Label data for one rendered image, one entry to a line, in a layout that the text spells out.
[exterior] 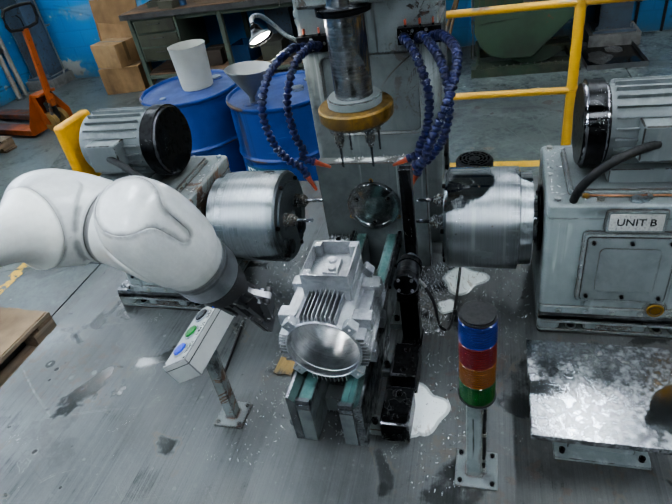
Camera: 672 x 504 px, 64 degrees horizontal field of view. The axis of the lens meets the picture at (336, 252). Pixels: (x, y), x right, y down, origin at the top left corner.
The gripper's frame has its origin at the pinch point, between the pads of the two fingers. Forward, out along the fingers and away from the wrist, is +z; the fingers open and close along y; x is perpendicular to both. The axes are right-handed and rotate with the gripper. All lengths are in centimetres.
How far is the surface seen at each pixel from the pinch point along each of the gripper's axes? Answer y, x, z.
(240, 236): 25, -30, 32
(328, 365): -5.2, 2.1, 26.2
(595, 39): -124, -401, 355
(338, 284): -8.6, -11.6, 13.1
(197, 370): 15.9, 8.7, 10.2
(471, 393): -35.4, 7.4, 8.7
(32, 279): 237, -59, 173
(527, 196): -45, -40, 28
